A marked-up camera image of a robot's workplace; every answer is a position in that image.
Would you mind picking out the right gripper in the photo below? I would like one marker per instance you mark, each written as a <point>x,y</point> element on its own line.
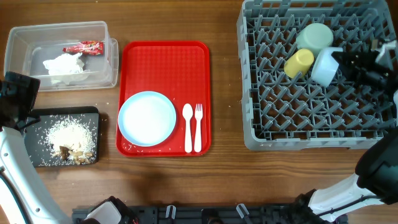
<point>360,61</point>

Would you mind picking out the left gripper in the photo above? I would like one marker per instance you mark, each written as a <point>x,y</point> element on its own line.
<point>27,94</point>

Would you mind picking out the small light blue bowl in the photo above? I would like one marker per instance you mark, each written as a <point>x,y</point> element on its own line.
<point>325,67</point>

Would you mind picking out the white napkin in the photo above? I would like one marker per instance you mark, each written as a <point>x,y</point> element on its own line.
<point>66,68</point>

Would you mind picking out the mint green bowl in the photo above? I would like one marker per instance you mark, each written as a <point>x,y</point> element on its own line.
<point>315,37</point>

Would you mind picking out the yellow plastic cup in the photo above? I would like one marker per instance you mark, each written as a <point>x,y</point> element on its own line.
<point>299,64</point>

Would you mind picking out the food scraps and rice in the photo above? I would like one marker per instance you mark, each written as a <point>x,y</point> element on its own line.
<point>71,140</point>

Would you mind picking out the red snack wrapper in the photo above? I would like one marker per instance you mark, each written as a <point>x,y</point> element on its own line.
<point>87,48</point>

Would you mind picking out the large light blue plate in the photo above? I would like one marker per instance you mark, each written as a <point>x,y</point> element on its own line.
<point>147,118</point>

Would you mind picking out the white plastic fork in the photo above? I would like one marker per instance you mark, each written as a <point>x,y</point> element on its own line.
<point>198,117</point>

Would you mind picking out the white plastic spoon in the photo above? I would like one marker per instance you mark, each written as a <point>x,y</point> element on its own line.
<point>187,113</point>

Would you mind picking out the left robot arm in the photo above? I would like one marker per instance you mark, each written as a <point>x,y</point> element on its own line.
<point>24,197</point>

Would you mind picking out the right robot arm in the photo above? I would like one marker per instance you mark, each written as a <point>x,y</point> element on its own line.
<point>374,181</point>

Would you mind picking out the black food waste tray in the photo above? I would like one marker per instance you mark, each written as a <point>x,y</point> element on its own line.
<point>40,124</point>

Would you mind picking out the clear plastic waste bin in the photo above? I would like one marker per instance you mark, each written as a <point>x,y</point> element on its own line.
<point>28,47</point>

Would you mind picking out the grey dishwasher rack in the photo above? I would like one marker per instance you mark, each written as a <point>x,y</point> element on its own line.
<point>283,113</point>

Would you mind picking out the red serving tray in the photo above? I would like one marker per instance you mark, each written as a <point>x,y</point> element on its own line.
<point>180,70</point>

